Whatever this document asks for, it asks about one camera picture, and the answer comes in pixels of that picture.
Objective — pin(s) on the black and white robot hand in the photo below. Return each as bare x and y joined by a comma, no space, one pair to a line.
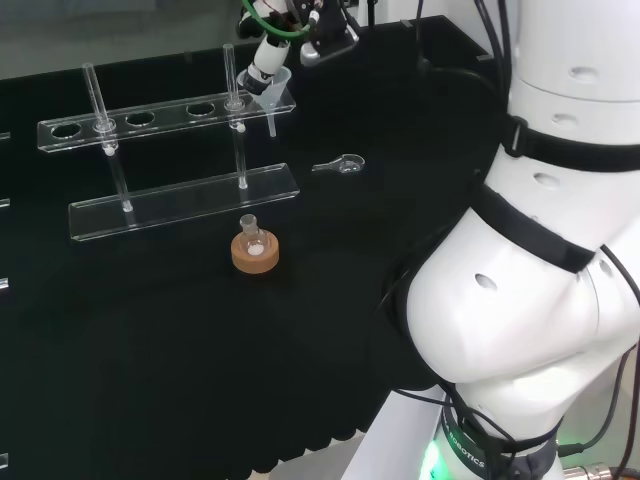
327,30

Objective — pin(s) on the black bench cloth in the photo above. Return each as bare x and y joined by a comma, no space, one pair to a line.
200,350

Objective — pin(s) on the clear glass weighing funnel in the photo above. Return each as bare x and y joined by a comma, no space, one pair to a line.
347,164

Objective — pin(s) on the small round-bottom glass flask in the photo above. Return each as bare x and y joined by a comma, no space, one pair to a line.
251,240

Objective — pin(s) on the clear acrylic funnel stand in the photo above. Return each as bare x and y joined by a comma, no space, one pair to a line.
170,205

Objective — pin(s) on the clear plastic funnel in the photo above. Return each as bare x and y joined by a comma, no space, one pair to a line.
272,97

